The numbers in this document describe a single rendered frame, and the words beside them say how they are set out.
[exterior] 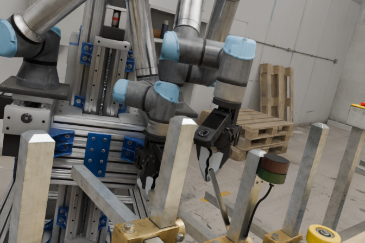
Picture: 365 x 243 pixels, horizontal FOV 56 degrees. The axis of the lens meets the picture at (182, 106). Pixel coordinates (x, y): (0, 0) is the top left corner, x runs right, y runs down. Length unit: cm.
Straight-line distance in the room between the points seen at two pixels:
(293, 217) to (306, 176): 13
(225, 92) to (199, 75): 56
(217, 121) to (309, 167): 33
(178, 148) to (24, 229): 27
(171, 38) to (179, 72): 48
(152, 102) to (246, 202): 37
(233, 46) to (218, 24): 46
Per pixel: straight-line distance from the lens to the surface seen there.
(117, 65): 144
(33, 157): 49
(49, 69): 134
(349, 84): 888
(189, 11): 98
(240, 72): 81
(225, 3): 124
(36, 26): 118
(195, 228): 93
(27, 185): 51
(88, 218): 169
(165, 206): 66
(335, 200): 130
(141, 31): 113
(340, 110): 893
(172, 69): 136
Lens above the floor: 132
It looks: 11 degrees down
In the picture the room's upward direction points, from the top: 12 degrees clockwise
